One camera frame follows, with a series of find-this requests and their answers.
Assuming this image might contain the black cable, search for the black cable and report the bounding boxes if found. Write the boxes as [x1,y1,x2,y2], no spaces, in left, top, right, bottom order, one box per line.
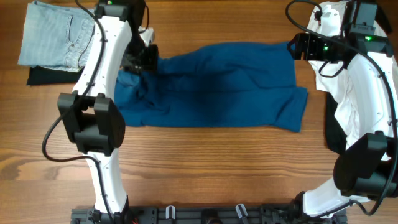
[285,0,398,217]
[42,0,150,224]

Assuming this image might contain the dark blue t-shirt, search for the dark blue t-shirt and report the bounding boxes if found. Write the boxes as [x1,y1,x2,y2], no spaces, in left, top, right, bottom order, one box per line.
[114,42,308,132]

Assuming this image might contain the left black cable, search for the left black cable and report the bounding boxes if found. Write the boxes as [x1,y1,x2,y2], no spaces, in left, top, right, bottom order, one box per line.
[42,0,150,224]

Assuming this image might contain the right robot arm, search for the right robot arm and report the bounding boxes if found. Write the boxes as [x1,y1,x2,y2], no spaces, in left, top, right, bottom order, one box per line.
[287,1,397,219]

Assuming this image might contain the white shirt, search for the white shirt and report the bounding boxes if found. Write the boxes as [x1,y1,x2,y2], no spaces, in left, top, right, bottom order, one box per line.
[307,1,397,154]

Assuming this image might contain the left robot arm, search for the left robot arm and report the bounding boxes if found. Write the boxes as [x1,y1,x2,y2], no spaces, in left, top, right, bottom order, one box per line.
[56,1,158,223]

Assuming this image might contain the folded black garment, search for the folded black garment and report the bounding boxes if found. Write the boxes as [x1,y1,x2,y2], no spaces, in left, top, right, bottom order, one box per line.
[26,66,83,86]

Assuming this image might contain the folded light blue jeans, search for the folded light blue jeans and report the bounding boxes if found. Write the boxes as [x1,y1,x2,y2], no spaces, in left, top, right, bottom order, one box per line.
[18,1,95,72]

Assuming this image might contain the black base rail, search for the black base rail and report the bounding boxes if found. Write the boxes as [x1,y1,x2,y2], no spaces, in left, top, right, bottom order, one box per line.
[70,204,348,224]

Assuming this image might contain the right black cable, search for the right black cable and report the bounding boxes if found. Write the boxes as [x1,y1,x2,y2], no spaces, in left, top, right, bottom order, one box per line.
[285,0,398,217]

